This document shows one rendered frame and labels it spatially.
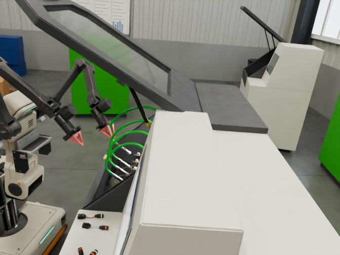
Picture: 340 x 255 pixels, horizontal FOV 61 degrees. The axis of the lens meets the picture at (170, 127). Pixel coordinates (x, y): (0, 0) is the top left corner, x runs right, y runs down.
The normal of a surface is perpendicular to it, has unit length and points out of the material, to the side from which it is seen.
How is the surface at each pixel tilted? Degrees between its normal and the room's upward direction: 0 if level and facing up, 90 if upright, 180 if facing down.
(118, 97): 90
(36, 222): 0
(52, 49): 90
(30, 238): 0
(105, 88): 90
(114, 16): 90
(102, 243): 0
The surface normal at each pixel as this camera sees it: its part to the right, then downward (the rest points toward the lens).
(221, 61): 0.07, 0.40
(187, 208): 0.08, -0.91
